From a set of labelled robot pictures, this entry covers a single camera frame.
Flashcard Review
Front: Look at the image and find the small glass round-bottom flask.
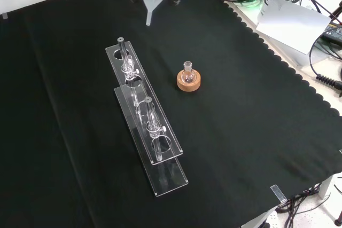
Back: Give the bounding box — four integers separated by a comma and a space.
181, 61, 197, 85

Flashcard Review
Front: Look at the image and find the black coiled cable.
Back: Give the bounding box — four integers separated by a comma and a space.
309, 32, 342, 91

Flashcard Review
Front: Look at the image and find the pale board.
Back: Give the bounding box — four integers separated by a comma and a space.
255, 0, 332, 56

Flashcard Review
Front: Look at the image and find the black power adapter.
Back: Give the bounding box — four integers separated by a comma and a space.
321, 23, 342, 43

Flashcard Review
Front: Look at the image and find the cork ring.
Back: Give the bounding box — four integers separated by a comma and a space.
176, 69, 202, 93

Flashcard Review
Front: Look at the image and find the white table leg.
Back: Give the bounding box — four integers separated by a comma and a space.
318, 174, 342, 200

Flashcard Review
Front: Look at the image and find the white power strip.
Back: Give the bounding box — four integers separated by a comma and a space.
244, 210, 278, 228

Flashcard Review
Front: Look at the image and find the black cloth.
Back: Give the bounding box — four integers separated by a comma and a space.
0, 0, 342, 228

